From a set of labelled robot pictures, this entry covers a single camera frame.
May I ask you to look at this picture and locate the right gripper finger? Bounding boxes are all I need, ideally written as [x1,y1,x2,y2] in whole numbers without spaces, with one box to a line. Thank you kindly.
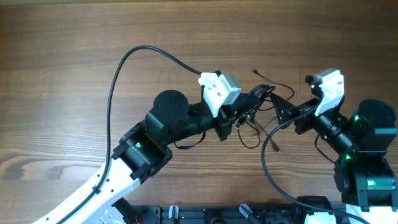
[270,93,295,124]
[305,75,320,98]

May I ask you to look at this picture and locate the black usb cables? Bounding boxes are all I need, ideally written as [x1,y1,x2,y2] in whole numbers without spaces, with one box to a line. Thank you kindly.
[234,68,295,154]

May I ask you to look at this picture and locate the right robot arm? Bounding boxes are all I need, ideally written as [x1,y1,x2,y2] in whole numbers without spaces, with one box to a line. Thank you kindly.
[271,70,397,212]

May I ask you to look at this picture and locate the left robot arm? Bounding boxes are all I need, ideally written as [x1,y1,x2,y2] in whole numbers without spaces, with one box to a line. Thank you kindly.
[38,90,259,223]

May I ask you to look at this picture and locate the right camera cable black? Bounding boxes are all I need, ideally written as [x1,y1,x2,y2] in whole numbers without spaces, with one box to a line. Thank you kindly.
[261,120,369,224]

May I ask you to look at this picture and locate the camera cable black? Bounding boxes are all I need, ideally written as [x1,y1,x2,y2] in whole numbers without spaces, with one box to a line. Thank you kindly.
[41,45,201,223]
[261,120,369,224]

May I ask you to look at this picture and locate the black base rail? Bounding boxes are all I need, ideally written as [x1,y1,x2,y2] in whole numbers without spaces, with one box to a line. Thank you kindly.
[122,204,307,224]

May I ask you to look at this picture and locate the left camera cable black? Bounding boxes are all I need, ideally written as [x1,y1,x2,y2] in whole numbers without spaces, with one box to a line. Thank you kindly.
[41,45,201,223]

